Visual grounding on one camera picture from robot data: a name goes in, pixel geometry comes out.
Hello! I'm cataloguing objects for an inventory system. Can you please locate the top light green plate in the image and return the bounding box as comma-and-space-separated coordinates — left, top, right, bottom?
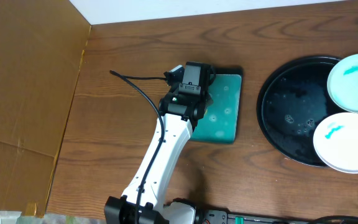
327, 54, 358, 113

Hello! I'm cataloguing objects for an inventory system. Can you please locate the brown cardboard panel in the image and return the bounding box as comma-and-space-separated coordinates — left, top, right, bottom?
0, 0, 91, 217

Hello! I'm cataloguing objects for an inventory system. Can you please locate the black rectangular soap water tray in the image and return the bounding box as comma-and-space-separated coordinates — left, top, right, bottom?
190, 67, 244, 144

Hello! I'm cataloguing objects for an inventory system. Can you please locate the round black tray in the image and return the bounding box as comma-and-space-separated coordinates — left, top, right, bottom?
257, 55, 342, 167

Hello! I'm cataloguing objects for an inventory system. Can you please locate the white plate with green stain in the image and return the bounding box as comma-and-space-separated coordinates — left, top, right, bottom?
313, 113, 358, 174

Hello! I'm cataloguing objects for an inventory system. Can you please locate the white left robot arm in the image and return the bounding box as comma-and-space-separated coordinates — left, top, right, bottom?
104, 83, 211, 224

